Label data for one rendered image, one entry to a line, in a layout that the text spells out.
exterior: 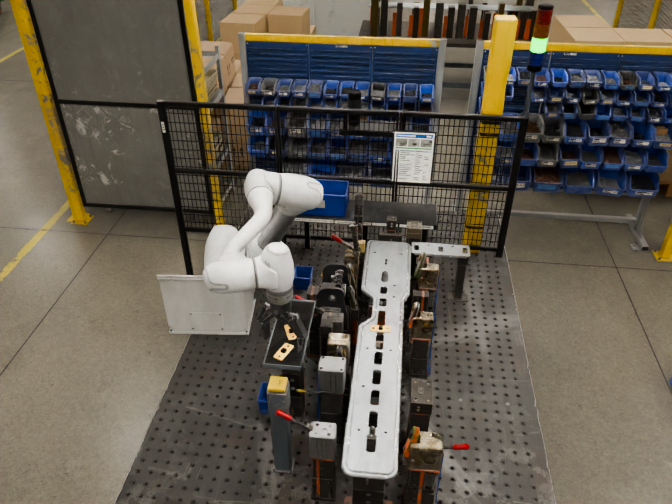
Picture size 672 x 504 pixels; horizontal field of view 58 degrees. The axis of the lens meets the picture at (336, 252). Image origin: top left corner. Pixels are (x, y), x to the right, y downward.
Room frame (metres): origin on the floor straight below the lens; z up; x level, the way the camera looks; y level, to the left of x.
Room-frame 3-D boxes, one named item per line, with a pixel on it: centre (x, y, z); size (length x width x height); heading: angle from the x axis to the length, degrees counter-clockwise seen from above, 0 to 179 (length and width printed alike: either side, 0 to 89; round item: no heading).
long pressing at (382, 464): (1.88, -0.19, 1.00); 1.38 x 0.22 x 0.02; 173
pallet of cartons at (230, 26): (7.06, 0.72, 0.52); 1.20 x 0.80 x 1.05; 171
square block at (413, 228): (2.62, -0.40, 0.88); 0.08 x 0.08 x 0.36; 83
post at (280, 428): (1.45, 0.20, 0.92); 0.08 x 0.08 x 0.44; 83
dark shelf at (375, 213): (2.82, -0.09, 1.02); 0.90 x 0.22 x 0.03; 83
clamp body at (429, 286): (2.28, -0.44, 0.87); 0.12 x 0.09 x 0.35; 83
